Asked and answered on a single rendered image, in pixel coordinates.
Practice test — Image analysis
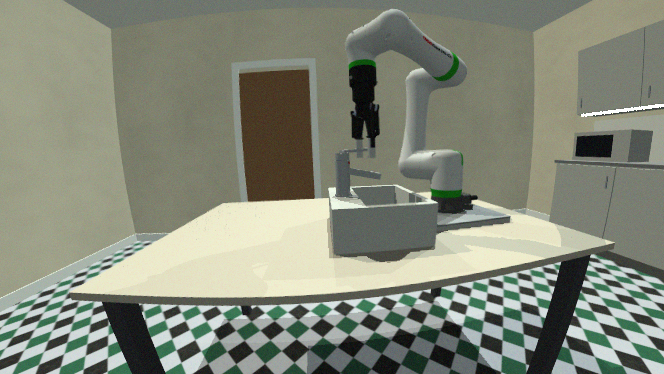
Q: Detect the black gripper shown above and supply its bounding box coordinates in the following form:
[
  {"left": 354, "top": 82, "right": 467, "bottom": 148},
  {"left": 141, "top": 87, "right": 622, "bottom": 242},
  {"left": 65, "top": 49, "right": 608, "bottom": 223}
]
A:
[{"left": 351, "top": 83, "right": 380, "bottom": 158}]

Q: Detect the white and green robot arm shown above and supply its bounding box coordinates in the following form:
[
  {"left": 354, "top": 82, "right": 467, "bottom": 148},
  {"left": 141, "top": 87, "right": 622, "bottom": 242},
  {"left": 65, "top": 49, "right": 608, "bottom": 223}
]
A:
[{"left": 345, "top": 9, "right": 478, "bottom": 213}]

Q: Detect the grey mixer tap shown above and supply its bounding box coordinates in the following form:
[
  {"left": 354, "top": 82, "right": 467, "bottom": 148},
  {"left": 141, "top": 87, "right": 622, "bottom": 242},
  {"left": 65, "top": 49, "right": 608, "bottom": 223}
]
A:
[{"left": 335, "top": 148, "right": 381, "bottom": 197}]

